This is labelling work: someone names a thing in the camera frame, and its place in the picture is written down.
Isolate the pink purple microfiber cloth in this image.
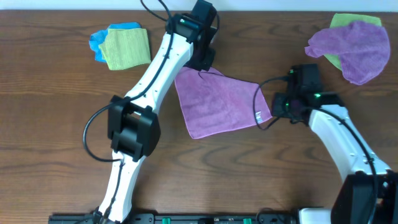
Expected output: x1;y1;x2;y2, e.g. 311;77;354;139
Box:
175;67;272;139

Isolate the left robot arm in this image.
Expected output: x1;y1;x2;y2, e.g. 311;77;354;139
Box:
90;0;220;223

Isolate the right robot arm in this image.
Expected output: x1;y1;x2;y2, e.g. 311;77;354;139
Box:
271;64;397;223

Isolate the dark purple crumpled cloth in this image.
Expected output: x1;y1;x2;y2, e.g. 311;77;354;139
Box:
305;21;391;85

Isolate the light green cloth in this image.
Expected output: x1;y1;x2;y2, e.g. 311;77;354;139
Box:
325;13;382;70

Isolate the folded green cloth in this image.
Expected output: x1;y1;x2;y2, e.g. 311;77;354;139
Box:
99;28;151;70

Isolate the blue cloth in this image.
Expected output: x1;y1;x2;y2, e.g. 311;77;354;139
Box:
89;22;141;63

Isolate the right black cable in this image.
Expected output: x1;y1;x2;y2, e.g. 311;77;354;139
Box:
252;75;379;224

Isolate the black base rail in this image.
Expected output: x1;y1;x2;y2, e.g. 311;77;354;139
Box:
48;213;299;224

